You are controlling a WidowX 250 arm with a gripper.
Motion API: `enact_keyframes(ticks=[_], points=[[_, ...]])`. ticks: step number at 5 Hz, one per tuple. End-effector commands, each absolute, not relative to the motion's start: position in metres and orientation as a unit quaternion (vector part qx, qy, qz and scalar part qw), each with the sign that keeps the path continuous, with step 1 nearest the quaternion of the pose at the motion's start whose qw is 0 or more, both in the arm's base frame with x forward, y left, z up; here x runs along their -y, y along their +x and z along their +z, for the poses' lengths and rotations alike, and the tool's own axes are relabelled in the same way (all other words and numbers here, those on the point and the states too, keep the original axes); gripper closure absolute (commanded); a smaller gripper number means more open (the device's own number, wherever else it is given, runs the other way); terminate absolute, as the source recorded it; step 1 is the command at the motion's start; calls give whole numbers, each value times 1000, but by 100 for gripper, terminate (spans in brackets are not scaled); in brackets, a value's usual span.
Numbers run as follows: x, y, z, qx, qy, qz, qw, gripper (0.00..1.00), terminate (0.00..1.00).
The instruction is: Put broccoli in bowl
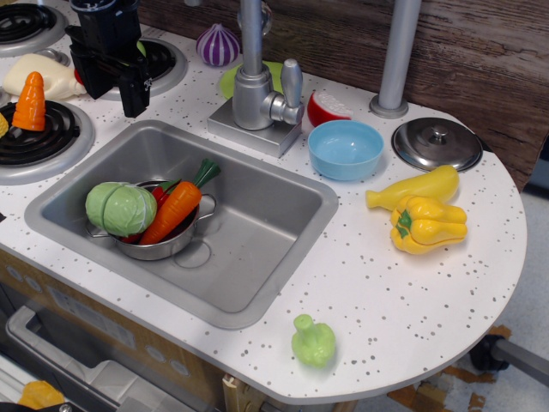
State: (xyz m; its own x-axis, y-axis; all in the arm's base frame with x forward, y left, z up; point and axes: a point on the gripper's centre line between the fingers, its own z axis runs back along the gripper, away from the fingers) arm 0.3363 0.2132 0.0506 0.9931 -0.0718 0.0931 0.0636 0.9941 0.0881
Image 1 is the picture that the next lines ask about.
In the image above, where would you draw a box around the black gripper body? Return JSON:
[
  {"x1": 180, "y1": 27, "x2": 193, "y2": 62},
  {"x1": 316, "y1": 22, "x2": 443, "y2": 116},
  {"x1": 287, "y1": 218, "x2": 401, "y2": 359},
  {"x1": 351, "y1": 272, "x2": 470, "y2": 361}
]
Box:
[{"x1": 64, "y1": 0, "x2": 150, "y2": 99}]

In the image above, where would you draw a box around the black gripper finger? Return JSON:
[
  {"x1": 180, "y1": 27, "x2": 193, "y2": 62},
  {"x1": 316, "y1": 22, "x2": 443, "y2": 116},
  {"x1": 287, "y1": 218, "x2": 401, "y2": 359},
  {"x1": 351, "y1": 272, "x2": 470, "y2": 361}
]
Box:
[
  {"x1": 71, "y1": 51, "x2": 112, "y2": 100},
  {"x1": 118, "y1": 58, "x2": 151, "y2": 118}
]

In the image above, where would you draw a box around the light green toy broccoli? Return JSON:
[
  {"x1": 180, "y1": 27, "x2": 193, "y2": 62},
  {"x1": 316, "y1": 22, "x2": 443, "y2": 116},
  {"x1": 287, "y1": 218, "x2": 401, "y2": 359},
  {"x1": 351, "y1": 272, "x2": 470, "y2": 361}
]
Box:
[{"x1": 291, "y1": 314, "x2": 336, "y2": 368}]

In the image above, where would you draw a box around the light blue plastic bowl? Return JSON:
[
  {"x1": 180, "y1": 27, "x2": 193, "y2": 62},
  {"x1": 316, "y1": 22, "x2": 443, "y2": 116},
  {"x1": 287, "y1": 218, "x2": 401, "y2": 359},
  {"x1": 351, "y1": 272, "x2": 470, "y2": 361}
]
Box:
[{"x1": 307, "y1": 120, "x2": 384, "y2": 181}]

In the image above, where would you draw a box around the red toy ketchup bottle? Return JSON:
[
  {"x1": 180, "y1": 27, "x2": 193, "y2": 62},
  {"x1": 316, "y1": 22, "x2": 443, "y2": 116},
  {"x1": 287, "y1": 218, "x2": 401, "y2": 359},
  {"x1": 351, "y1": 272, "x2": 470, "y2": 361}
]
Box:
[{"x1": 74, "y1": 69, "x2": 84, "y2": 86}]

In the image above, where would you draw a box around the green toy apple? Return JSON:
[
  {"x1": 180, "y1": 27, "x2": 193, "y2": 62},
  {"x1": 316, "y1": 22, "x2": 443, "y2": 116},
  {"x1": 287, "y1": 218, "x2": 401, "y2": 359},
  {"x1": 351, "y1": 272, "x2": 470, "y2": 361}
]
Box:
[{"x1": 136, "y1": 41, "x2": 147, "y2": 57}]

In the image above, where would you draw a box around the cream toy chicken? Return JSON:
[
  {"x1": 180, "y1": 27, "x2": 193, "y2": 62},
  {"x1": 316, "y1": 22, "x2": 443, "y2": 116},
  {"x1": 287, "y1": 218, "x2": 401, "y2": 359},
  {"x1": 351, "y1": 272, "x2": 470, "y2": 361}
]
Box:
[{"x1": 3, "y1": 53, "x2": 87, "y2": 100}]

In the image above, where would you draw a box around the rear right stove burner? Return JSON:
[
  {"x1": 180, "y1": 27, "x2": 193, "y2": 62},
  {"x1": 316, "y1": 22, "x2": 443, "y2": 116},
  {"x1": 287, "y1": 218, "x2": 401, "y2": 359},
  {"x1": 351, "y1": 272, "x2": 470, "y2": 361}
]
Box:
[{"x1": 96, "y1": 37, "x2": 190, "y2": 102}]

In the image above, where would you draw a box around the stove burner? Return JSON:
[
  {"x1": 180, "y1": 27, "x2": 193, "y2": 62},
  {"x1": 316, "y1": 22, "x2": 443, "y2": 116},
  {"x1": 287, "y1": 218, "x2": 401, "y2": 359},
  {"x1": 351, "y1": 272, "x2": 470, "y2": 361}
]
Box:
[
  {"x1": 1, "y1": 100, "x2": 95, "y2": 185},
  {"x1": 1, "y1": 3, "x2": 68, "y2": 58},
  {"x1": 96, "y1": 37, "x2": 190, "y2": 102}
]

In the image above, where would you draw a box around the grey stove knob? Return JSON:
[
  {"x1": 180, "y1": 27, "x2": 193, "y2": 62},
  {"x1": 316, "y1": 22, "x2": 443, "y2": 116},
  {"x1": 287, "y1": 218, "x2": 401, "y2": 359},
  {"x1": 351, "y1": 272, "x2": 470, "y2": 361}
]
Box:
[{"x1": 35, "y1": 48, "x2": 71, "y2": 67}]

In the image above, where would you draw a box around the orange toy carrot top piece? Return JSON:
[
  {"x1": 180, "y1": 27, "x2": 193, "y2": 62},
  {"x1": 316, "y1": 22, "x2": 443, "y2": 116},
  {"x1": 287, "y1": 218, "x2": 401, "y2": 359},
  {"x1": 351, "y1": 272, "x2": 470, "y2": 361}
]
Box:
[{"x1": 11, "y1": 71, "x2": 46, "y2": 132}]

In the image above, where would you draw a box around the rear left stove burner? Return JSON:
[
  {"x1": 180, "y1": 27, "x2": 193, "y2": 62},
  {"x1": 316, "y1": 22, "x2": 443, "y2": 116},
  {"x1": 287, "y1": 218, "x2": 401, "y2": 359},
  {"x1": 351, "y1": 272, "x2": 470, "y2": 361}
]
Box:
[{"x1": 1, "y1": 3, "x2": 68, "y2": 58}]

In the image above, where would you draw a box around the purple striped toy onion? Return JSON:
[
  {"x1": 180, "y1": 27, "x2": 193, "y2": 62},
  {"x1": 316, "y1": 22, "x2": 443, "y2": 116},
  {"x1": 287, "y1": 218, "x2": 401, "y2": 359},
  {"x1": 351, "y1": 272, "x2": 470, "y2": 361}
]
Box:
[{"x1": 196, "y1": 23, "x2": 240, "y2": 67}]

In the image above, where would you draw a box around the lime green plastic plate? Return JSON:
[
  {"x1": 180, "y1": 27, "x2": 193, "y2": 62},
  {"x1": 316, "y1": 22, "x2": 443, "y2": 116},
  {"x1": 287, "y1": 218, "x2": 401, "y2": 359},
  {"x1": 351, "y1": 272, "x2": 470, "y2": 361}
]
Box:
[{"x1": 219, "y1": 61, "x2": 283, "y2": 100}]

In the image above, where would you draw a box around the yellow toy corn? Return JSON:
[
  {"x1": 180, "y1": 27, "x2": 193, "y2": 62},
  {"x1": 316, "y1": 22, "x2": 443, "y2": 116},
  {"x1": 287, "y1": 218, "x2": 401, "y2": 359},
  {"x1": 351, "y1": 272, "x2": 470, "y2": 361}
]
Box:
[{"x1": 0, "y1": 113, "x2": 9, "y2": 137}]

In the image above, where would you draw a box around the front left stove burner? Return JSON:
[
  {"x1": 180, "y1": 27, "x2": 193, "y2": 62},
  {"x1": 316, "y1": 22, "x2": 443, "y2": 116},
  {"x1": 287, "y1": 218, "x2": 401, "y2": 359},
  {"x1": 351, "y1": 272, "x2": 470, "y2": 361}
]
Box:
[{"x1": 1, "y1": 100, "x2": 95, "y2": 185}]

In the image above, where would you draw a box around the red toy pepper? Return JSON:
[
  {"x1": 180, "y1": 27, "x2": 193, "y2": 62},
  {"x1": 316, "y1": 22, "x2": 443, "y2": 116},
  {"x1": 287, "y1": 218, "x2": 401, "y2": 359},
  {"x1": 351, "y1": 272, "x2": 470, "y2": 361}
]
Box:
[{"x1": 118, "y1": 179, "x2": 181, "y2": 244}]

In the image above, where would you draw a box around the green toy cabbage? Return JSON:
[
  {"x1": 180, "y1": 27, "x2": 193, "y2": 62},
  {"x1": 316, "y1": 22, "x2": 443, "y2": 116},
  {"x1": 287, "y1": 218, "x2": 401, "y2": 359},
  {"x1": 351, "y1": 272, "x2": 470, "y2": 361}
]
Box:
[{"x1": 85, "y1": 182, "x2": 157, "y2": 237}]

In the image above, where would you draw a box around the silver toy faucet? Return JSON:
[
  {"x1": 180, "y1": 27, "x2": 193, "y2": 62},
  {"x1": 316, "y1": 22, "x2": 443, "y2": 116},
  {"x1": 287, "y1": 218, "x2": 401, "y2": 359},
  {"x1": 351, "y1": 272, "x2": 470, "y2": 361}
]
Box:
[{"x1": 208, "y1": 1, "x2": 305, "y2": 158}]

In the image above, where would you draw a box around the silver metal pot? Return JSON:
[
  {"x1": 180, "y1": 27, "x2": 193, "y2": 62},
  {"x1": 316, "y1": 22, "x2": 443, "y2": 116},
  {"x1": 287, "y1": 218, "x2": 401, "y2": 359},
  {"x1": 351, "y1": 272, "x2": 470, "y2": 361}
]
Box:
[{"x1": 85, "y1": 194, "x2": 217, "y2": 261}]

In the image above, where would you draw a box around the red white toy radish half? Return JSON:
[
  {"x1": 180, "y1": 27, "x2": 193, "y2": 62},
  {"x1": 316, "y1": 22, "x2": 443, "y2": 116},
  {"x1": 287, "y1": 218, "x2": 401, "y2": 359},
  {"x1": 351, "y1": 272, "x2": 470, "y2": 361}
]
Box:
[{"x1": 306, "y1": 91, "x2": 353, "y2": 127}]

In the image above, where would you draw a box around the grey toy sink basin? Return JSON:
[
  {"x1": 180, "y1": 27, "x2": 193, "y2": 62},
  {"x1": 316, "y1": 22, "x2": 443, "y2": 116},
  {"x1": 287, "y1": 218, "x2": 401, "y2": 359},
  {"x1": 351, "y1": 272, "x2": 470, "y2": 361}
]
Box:
[{"x1": 25, "y1": 120, "x2": 339, "y2": 330}]

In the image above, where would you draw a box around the grey vertical support pole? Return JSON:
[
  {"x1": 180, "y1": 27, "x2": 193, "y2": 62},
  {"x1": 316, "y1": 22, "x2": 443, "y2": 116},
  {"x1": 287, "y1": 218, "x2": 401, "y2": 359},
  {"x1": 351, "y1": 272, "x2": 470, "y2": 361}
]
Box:
[{"x1": 370, "y1": 0, "x2": 422, "y2": 119}]

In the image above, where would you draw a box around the silver metal pot lid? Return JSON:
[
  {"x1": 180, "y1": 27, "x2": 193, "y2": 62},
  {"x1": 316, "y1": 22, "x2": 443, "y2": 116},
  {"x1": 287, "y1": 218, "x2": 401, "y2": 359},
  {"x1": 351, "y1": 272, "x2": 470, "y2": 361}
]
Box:
[{"x1": 391, "y1": 118, "x2": 484, "y2": 172}]

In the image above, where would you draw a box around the yellow toy bell pepper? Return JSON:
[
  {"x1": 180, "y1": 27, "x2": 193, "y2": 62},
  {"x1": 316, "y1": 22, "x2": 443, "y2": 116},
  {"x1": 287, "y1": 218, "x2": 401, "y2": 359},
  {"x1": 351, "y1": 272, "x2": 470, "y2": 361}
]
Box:
[{"x1": 390, "y1": 196, "x2": 468, "y2": 255}]

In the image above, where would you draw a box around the yellow toy squash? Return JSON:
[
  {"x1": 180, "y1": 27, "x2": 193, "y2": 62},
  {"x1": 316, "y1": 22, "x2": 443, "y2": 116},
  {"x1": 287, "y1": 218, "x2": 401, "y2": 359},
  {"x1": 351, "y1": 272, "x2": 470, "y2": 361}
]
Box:
[{"x1": 365, "y1": 165, "x2": 460, "y2": 211}]

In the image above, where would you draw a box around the yellow toy under counter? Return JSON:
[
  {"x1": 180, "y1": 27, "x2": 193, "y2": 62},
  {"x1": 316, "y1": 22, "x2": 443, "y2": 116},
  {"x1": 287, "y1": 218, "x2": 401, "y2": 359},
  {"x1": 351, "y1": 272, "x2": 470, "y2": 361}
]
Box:
[{"x1": 17, "y1": 381, "x2": 65, "y2": 410}]

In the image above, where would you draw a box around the black caster wheel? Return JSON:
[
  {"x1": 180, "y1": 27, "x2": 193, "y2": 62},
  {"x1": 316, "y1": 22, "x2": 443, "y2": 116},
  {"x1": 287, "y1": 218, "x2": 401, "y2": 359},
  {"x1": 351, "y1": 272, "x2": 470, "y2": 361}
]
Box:
[{"x1": 468, "y1": 335, "x2": 510, "y2": 372}]

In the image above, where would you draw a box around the grey oven door handle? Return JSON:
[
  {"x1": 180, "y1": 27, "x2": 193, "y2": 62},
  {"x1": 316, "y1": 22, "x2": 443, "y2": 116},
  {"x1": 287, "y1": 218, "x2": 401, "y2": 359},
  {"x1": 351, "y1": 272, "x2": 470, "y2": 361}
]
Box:
[{"x1": 5, "y1": 306, "x2": 207, "y2": 411}]

